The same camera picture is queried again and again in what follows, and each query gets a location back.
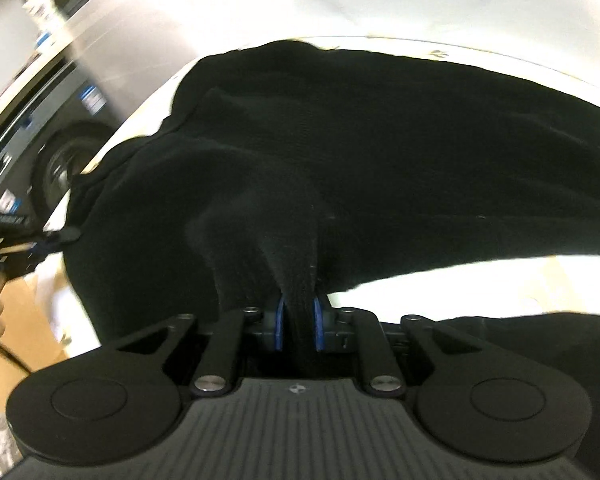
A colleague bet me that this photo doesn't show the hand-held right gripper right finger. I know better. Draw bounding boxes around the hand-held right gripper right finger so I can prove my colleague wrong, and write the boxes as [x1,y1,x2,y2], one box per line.
[312,295,487,401]

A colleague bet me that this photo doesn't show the floral checked mat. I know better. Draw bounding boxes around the floral checked mat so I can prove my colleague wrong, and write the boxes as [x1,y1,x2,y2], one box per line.
[50,34,600,356]

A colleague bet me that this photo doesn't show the grey washing machine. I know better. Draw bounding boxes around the grey washing machine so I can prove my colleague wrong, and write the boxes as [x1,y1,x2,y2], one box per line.
[0,42,128,223]

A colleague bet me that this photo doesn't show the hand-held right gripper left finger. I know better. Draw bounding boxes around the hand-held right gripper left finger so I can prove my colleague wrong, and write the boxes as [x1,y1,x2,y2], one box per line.
[114,295,287,400]

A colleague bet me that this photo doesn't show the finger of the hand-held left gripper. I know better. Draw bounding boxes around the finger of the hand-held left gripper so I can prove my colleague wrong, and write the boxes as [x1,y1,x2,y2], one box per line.
[30,226,82,262]

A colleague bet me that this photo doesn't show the black pants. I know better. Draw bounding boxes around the black pants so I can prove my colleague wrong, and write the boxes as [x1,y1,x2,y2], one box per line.
[62,37,600,466]

